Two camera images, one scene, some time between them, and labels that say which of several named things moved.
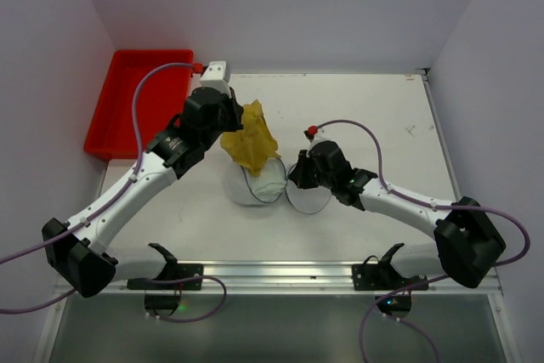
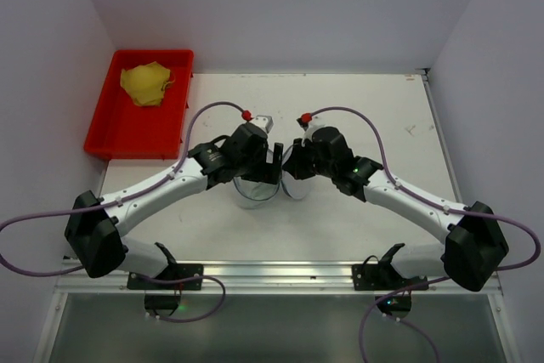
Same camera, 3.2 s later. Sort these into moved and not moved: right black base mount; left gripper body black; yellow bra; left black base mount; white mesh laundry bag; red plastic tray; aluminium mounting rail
Moved: white mesh laundry bag; left gripper body black; yellow bra
Not moved: aluminium mounting rail; right black base mount; left black base mount; red plastic tray
